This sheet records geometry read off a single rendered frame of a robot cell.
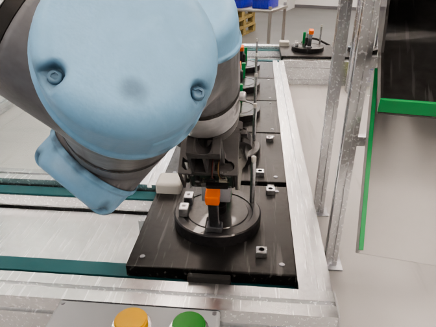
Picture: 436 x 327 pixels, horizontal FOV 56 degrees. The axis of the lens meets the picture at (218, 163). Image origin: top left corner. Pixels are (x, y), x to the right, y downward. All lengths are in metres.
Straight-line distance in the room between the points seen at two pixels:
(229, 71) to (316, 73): 1.47
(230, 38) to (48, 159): 0.16
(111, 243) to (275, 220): 0.28
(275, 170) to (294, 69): 1.00
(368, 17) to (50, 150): 0.45
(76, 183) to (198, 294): 0.32
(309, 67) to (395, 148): 1.17
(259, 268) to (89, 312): 0.23
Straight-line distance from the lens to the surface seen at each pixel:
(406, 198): 0.65
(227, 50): 0.33
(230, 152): 0.49
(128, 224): 0.79
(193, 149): 0.43
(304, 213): 0.75
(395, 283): 0.79
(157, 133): 0.16
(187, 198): 0.68
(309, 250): 0.67
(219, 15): 0.32
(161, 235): 0.66
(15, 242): 0.81
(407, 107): 0.54
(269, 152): 0.92
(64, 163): 0.30
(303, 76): 1.80
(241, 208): 0.68
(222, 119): 0.40
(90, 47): 0.16
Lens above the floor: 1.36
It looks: 27 degrees down
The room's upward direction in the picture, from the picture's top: straight up
